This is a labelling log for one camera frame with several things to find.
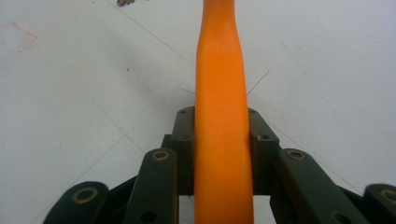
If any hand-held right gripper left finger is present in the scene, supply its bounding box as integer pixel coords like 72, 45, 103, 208
161, 106, 196, 196

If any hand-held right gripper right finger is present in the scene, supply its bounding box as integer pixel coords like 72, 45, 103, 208
247, 107, 282, 196

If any orange handled grey brush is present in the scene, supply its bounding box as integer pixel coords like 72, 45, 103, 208
193, 0, 255, 224

